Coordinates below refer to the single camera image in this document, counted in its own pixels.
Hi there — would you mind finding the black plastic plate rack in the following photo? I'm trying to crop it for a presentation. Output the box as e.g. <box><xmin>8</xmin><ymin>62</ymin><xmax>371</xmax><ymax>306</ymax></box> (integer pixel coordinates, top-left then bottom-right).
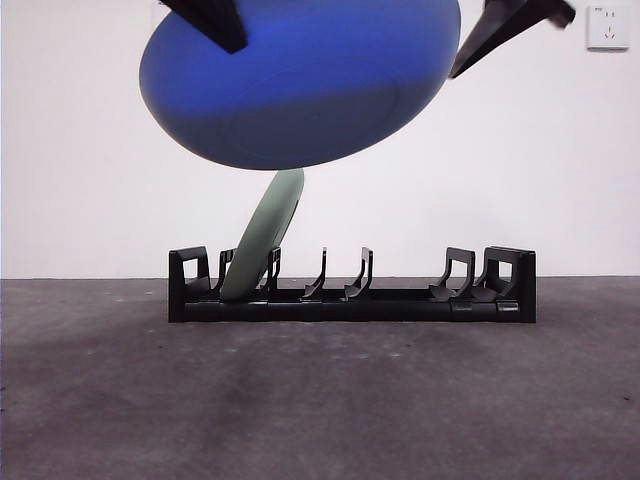
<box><xmin>168</xmin><ymin>245</ymin><xmax>537</xmax><ymax>324</ymax></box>

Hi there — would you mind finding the blue round plate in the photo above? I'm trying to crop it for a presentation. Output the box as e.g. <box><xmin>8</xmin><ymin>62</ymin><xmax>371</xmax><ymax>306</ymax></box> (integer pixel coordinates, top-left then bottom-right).
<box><xmin>138</xmin><ymin>0</ymin><xmax>462</xmax><ymax>172</ymax></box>

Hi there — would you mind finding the white wall socket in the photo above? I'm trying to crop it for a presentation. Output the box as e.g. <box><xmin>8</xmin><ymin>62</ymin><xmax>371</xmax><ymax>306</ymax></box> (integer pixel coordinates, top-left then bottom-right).
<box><xmin>585</xmin><ymin>4</ymin><xmax>630</xmax><ymax>52</ymax></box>

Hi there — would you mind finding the pale green round plate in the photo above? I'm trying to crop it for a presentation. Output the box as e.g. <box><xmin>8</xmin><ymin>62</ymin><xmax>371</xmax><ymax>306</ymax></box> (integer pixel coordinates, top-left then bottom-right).
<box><xmin>219</xmin><ymin>167</ymin><xmax>306</xmax><ymax>304</ymax></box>

